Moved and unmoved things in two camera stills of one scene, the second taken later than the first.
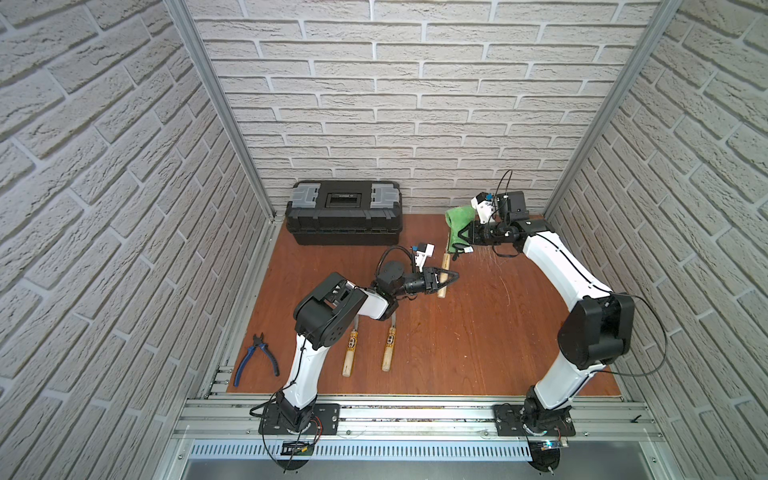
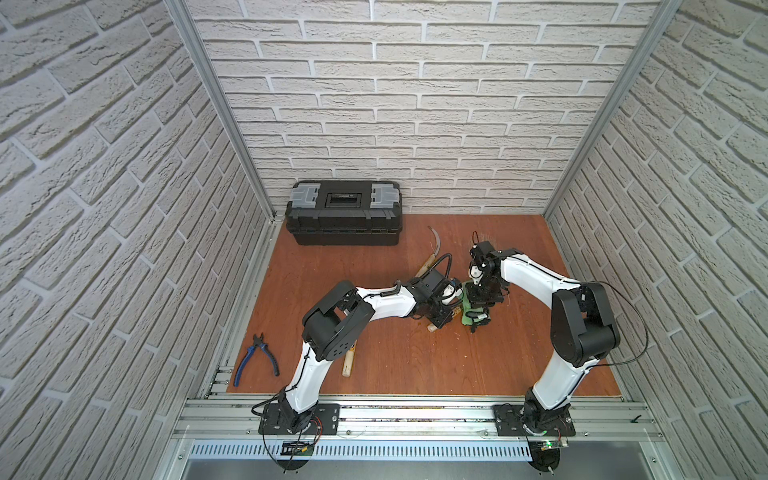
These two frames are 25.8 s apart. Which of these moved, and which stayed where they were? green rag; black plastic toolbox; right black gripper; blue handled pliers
Moved: green rag; right black gripper
Stayed: blue handled pliers; black plastic toolbox
